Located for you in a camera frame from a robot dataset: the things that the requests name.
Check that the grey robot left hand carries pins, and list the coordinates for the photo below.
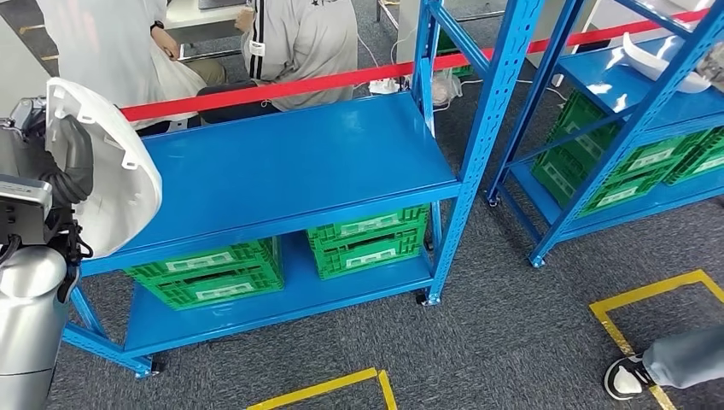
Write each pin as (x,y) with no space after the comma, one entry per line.
(68,164)

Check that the white plastic shell part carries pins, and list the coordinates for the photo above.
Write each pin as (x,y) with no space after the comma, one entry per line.
(645,62)
(124,187)

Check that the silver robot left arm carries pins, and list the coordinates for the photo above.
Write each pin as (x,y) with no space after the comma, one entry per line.
(28,328)

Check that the blue metal shelf rack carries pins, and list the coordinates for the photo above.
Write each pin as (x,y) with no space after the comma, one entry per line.
(616,85)
(294,158)

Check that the grey mottled wrapped part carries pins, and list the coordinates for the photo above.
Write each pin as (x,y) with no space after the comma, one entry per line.
(714,70)

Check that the person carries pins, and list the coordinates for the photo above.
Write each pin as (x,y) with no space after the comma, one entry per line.
(102,39)
(684,359)
(305,45)

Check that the white desk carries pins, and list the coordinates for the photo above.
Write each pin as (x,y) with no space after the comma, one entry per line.
(192,20)

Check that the dark laptop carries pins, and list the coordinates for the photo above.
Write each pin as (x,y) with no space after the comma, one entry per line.
(223,4)

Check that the red barrier belt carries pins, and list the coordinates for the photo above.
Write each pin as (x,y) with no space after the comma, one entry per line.
(317,85)

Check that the white power strip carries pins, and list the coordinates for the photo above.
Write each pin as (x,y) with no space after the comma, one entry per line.
(384,86)

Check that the yellow floor tape square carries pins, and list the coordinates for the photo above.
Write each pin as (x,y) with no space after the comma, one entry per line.
(317,389)
(645,290)

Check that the white cabinet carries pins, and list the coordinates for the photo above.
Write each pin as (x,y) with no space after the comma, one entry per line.
(407,28)
(560,22)

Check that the clear plastic bag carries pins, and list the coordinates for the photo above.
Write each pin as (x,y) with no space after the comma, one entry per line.
(447,87)

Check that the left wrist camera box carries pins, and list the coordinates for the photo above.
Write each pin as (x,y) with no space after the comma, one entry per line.
(25,198)

